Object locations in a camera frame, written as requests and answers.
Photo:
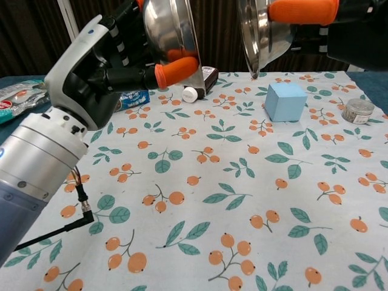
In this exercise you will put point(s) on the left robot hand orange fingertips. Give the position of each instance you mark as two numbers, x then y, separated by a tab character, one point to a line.
75	69

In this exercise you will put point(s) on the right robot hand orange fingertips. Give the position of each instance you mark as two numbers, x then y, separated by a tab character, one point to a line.
357	30

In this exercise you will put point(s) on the stainless steel bowl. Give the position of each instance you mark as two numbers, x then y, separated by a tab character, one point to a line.
260	42
172	27

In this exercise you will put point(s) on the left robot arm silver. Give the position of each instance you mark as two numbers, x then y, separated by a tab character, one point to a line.
33	169

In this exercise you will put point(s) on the teal silver snack bag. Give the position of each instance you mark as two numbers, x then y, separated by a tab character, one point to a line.
21	100

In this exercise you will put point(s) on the blue cookie box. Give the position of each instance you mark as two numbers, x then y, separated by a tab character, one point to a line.
136	98

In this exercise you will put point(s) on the small clear plastic jar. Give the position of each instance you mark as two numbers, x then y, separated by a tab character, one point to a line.
357	110

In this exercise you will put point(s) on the light blue foam cube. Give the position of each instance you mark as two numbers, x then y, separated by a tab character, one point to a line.
285	103

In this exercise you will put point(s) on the brown bottle white cap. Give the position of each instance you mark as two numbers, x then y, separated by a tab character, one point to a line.
190	94

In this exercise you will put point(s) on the dark pleated curtain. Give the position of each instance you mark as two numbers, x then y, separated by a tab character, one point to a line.
221	36

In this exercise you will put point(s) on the floral printed tablecloth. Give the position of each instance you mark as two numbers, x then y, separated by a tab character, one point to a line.
212	182

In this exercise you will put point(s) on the white frame post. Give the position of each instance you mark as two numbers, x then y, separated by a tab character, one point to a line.
68	18

